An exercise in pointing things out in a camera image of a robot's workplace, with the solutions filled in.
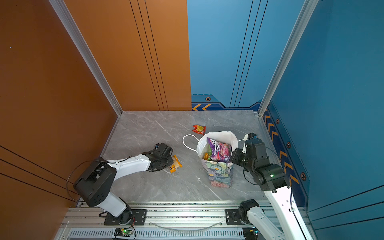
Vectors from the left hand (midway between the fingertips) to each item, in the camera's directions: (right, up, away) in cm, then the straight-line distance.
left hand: (172, 160), depth 93 cm
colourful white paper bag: (+26, -1, -23) cm, 35 cm away
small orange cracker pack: (+20, +6, -16) cm, 26 cm away
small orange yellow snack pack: (+3, -2, -3) cm, 5 cm away
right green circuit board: (+41, -29, -23) cm, 55 cm away
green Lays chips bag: (+22, +7, -12) cm, 26 cm away
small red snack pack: (+17, +19, +13) cm, 29 cm away
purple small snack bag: (+27, +9, -19) cm, 34 cm away
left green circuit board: (-20, -29, -22) cm, 42 cm away
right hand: (+31, +10, -23) cm, 40 cm away
